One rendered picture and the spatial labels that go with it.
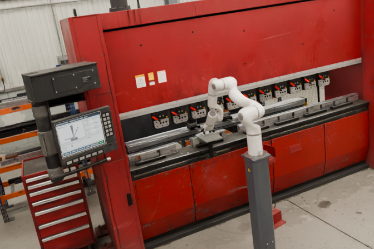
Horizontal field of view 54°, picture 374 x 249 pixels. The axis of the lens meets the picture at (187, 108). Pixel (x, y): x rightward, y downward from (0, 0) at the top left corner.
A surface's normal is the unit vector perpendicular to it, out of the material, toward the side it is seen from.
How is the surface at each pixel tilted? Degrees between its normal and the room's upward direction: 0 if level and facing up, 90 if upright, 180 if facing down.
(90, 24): 90
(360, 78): 90
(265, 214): 90
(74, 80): 90
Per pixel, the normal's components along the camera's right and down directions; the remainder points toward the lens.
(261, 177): 0.44, 0.18
